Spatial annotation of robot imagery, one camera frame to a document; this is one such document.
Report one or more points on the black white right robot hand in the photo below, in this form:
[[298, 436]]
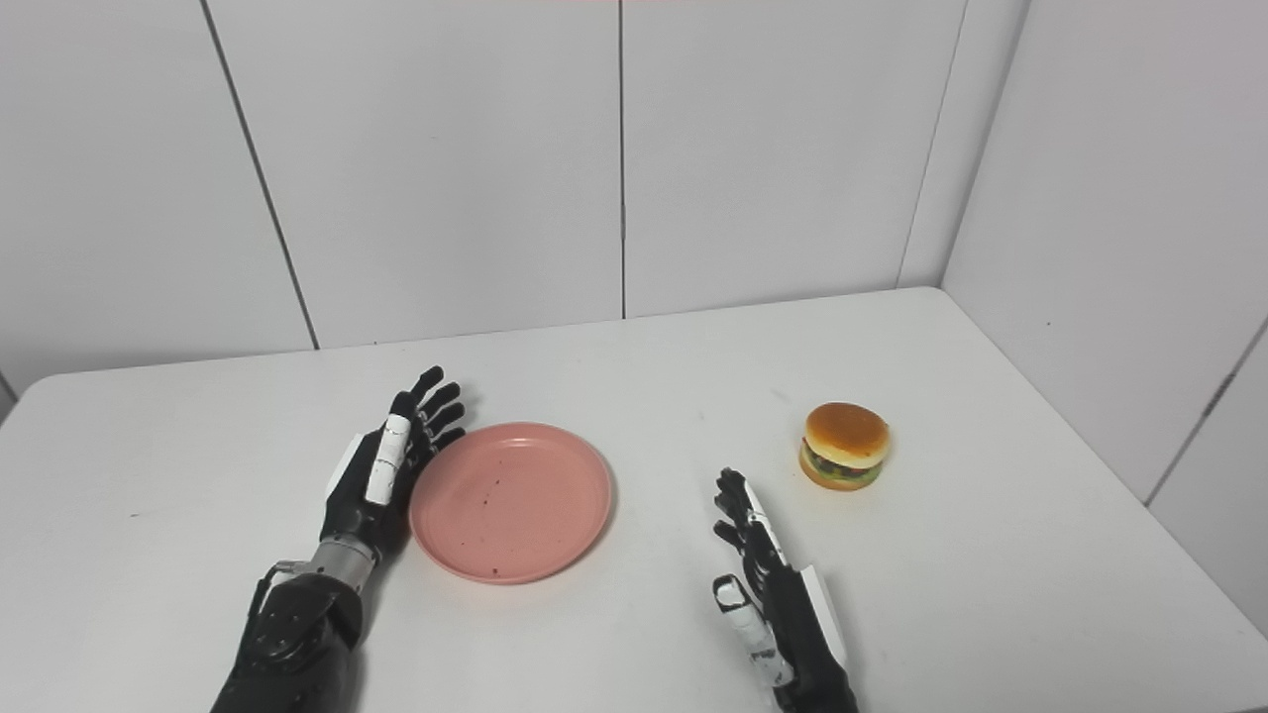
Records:
[[788, 624]]

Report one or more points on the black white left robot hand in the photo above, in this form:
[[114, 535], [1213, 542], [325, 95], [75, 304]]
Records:
[[369, 485]]

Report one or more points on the pink round plate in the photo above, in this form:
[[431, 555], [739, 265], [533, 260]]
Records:
[[510, 503]]

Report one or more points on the toy hamburger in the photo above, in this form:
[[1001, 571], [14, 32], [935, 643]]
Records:
[[844, 446]]

